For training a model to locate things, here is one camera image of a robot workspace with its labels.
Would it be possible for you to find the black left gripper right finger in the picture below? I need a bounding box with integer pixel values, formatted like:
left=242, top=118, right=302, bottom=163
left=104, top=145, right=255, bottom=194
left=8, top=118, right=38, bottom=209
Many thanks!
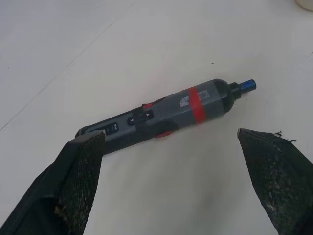
left=236, top=128, right=313, bottom=235

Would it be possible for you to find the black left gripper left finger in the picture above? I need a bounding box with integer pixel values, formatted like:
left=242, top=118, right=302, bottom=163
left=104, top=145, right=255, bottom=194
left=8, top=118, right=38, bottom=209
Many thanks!
left=0, top=130, right=106, bottom=235

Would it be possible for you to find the grey electric screwdriver red band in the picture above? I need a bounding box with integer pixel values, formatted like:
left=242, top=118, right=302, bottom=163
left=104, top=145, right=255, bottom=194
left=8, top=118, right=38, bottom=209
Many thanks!
left=74, top=78, right=257, bottom=156

